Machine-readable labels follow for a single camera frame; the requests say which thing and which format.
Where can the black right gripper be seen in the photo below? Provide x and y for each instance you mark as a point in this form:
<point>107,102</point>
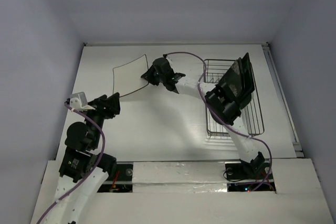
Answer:
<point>153,71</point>

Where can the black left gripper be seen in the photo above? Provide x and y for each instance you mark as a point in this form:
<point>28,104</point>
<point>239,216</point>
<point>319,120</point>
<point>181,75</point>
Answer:
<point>111,107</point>

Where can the white square plate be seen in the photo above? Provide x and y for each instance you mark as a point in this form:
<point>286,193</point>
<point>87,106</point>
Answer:
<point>127,77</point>

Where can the black floral square plate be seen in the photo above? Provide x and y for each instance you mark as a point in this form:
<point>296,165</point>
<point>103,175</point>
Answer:
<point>230,86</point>

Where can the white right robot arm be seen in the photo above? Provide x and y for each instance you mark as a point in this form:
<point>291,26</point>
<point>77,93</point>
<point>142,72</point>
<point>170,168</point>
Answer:
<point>225,100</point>

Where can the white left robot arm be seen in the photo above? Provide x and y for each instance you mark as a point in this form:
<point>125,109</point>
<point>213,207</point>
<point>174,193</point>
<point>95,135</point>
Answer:
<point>81,171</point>

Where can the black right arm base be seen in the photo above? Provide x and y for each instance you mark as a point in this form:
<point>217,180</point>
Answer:
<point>238,171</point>

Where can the white foam front block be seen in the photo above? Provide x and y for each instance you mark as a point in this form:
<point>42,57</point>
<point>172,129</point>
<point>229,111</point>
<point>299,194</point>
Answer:
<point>179,177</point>

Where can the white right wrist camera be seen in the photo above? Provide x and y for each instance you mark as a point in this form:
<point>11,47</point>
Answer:
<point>168,59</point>

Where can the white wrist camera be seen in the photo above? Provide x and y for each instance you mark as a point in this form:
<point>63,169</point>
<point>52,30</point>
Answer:
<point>168,59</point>
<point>78,101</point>

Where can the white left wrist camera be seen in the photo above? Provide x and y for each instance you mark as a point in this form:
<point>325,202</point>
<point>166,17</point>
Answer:
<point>78,101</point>

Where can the metal wire dish rack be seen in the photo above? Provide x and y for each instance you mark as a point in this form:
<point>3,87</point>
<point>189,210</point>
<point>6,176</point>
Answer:
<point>254,123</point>

